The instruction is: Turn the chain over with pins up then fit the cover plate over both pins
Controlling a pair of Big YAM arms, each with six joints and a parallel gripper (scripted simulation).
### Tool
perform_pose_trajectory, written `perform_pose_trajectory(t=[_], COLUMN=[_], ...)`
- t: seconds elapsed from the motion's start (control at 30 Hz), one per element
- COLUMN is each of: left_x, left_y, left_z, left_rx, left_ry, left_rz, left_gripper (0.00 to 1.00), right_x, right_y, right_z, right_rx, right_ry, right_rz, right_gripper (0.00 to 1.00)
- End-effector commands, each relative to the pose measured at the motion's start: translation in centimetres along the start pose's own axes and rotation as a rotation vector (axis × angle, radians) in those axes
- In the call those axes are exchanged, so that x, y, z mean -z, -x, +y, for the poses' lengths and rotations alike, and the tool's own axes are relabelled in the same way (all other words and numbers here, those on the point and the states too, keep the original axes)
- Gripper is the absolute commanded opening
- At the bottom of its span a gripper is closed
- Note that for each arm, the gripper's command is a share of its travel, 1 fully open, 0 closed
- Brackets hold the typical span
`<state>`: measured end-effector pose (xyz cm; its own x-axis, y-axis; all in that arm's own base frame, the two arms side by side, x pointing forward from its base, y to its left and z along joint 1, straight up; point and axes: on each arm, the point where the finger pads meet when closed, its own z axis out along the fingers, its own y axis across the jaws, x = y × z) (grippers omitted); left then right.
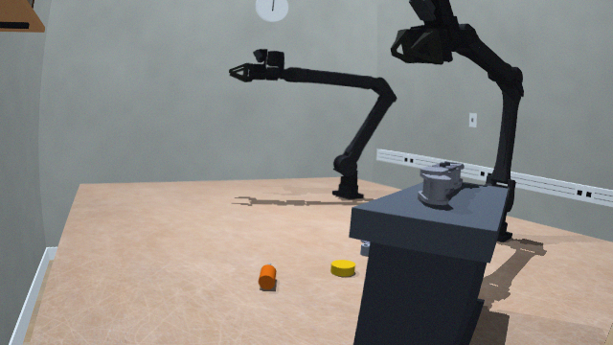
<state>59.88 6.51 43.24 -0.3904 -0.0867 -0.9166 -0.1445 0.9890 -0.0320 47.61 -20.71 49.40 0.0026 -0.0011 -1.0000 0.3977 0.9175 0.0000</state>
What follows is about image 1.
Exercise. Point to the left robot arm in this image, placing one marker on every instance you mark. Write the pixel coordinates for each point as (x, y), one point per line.
(435, 13)

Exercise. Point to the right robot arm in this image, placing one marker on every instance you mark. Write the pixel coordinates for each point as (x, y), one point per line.
(347, 166)

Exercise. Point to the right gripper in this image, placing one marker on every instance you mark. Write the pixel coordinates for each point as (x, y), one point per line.
(247, 66)

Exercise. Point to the orange cylinder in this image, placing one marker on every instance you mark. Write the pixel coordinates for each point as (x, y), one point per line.
(267, 276)

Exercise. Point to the yellow short cylinder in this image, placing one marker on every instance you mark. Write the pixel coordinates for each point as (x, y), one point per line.
(342, 268)

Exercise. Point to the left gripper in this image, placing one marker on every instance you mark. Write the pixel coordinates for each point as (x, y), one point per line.
(436, 40)

